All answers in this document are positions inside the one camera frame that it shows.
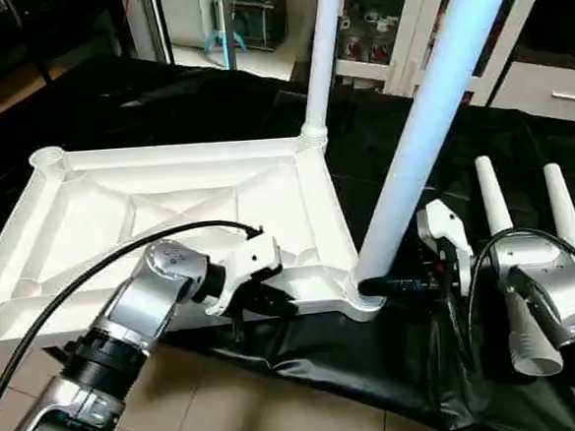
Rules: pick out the white plastic table leg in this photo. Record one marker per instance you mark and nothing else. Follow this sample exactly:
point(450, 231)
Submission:
point(563, 206)
point(491, 196)
point(324, 55)
point(429, 117)

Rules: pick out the white plastic table top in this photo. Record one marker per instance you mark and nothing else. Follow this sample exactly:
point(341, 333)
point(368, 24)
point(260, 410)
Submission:
point(119, 207)

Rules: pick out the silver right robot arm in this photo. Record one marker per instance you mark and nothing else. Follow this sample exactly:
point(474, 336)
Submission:
point(550, 296)

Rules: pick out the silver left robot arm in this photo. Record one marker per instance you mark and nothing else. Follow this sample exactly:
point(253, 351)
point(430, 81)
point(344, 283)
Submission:
point(127, 325)

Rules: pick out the black work mat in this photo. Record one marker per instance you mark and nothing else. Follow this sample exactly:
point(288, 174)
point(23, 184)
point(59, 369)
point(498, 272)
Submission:
point(397, 366)

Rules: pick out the white drawer unit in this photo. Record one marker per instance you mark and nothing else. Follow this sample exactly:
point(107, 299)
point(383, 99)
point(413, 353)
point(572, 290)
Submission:
point(550, 94)

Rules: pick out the white glass door cabinet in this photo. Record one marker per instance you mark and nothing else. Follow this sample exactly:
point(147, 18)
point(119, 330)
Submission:
point(383, 26)

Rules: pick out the teal stand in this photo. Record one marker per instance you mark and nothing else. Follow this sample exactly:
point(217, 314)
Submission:
point(223, 28)

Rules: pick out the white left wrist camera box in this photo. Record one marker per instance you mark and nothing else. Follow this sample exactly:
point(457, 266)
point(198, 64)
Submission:
point(247, 268)

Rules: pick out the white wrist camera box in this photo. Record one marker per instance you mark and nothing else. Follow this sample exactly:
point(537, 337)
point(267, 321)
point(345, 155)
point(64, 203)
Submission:
point(247, 268)
point(445, 234)

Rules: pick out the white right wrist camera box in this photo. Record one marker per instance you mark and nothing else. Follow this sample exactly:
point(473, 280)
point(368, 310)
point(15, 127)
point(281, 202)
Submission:
point(445, 234)

